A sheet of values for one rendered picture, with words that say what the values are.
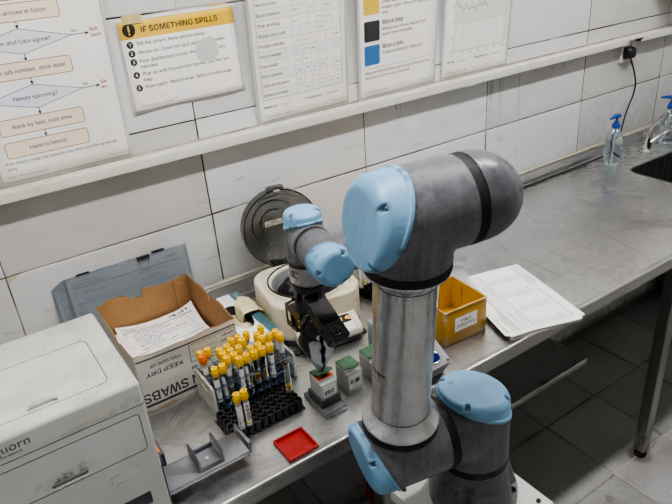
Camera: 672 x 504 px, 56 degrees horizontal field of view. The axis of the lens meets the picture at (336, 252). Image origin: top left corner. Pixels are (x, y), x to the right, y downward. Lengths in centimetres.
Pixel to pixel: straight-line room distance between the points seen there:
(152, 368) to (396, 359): 72
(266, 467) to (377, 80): 115
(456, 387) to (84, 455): 60
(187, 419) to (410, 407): 66
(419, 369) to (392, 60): 124
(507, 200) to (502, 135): 161
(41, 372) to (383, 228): 69
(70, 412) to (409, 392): 52
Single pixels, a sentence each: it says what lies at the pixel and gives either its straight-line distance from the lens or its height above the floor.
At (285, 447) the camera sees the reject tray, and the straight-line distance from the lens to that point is 133.
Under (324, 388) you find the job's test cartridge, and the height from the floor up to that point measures 94.
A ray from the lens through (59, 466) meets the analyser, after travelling 112.
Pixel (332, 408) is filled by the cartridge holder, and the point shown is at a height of 89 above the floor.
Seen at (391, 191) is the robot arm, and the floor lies 153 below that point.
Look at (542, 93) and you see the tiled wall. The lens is 249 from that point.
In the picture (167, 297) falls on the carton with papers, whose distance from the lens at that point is 170.
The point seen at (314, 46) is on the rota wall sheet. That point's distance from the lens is 178.
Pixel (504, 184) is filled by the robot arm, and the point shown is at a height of 151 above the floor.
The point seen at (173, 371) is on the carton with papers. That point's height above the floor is 95.
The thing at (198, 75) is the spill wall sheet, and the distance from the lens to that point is 165.
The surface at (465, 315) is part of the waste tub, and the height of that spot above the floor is 95.
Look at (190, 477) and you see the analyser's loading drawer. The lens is 127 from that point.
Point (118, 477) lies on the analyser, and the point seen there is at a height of 101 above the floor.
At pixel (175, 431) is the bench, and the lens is 143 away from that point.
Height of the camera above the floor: 179
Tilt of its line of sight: 27 degrees down
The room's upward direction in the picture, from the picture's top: 5 degrees counter-clockwise
